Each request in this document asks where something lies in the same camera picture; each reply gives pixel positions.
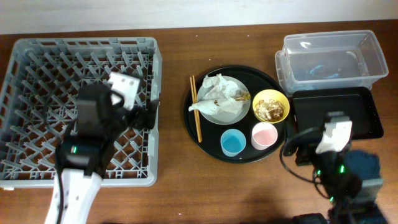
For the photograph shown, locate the wooden chopstick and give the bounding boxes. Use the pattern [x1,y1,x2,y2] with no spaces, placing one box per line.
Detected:
[192,75,203,143]
[190,76,201,143]

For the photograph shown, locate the round black tray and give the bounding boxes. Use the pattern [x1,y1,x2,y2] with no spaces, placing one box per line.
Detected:
[183,65,285,164]

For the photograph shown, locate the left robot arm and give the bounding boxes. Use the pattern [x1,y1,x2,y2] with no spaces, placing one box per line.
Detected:
[45,84,159,223]

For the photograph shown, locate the peanut shells and rice waste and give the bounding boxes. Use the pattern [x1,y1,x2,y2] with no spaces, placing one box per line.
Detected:
[254,99,284,122]

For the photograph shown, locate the blue cup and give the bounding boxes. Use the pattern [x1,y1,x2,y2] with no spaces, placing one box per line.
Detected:
[220,129,246,157]

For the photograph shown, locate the grey round plate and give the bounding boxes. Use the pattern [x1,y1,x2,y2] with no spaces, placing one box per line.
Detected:
[198,76,251,125]

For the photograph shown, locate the black rectangular bin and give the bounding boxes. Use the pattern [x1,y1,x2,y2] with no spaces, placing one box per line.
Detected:
[292,87,384,140]

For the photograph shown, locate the clear plastic bin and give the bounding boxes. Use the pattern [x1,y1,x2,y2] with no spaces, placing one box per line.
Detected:
[275,30,389,96]

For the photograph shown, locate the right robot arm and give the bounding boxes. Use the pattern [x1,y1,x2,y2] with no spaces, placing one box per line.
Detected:
[279,135,388,223]

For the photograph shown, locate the grey plastic dishwasher rack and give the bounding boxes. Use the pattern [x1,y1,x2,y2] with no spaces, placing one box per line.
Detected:
[1,37,162,190]

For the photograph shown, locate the pink cup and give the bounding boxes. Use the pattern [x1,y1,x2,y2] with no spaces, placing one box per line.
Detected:
[251,122,278,151]

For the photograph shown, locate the yellow bowl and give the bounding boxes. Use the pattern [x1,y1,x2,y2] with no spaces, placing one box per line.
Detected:
[252,89,290,124]

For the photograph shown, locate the white tissue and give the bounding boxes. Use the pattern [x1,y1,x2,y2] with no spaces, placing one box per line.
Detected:
[188,73,251,114]

